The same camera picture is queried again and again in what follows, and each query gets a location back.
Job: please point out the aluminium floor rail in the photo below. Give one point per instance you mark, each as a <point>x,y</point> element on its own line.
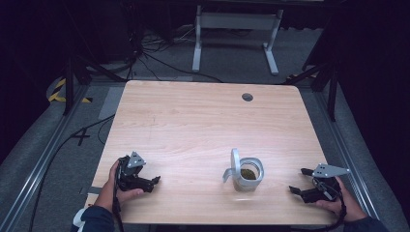
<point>348,154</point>
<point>35,170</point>

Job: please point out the dark curtain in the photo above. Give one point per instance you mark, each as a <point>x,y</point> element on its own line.
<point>25,48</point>
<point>377,80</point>

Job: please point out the grey floor tape patch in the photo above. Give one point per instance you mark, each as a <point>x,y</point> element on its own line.
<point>111,103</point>

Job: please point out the grey table grommet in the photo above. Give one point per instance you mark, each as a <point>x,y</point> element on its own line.
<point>247,97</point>

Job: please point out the grey metal desk frame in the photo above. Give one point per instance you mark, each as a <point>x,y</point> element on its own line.
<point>237,21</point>

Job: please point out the person's right hand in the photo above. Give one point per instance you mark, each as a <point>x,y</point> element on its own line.
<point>349,206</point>

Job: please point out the glass jar with hinged lid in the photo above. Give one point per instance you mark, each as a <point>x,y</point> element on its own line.
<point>248,183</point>

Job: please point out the black tripod stand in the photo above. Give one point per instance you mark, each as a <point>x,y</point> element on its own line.
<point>69,87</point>
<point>332,93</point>

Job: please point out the green tea leaves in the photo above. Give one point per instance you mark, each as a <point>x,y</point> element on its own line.
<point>248,174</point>

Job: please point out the person's left hand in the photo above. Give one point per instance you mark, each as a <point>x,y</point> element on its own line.
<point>125,195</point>

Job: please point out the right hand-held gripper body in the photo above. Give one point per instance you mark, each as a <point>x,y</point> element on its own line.
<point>322,193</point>

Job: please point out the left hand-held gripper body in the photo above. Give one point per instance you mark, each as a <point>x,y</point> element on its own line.
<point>130,180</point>

